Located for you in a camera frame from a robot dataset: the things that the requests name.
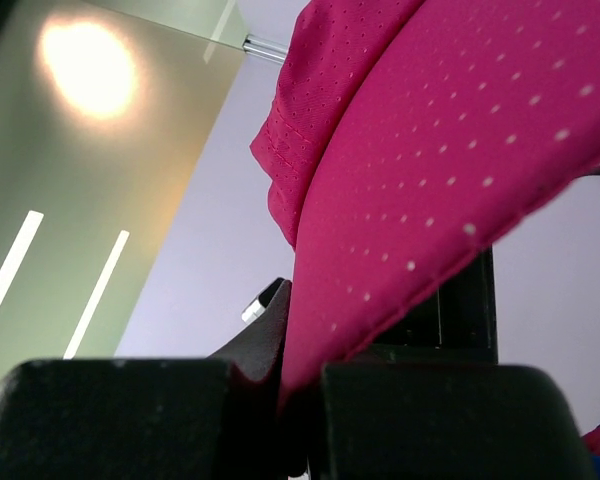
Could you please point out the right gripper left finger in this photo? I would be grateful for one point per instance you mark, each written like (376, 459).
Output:
(211, 418)

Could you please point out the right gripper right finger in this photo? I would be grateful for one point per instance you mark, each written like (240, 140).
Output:
(430, 400)

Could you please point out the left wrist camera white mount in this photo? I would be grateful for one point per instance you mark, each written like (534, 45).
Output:
(258, 305)

